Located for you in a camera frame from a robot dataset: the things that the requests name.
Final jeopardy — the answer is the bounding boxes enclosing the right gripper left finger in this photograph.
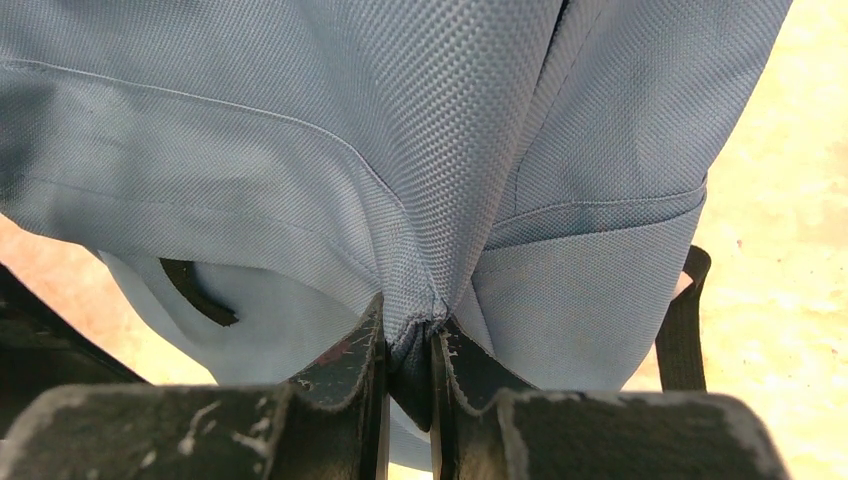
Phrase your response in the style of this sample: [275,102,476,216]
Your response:
[1,296,388,480]

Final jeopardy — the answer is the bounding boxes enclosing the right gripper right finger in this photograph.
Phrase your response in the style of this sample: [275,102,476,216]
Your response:
[431,321,789,479]

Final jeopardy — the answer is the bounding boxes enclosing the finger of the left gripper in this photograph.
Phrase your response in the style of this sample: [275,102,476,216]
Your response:
[1,266,146,434]

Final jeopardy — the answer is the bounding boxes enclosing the blue grey backpack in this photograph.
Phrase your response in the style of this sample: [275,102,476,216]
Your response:
[1,1,790,469]

